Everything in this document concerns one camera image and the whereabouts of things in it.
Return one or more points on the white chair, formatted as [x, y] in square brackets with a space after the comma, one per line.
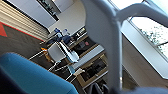
[60, 51]

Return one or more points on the blue sofa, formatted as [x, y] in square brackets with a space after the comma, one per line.
[33, 76]

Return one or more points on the large bright window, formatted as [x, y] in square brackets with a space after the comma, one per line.
[150, 30]

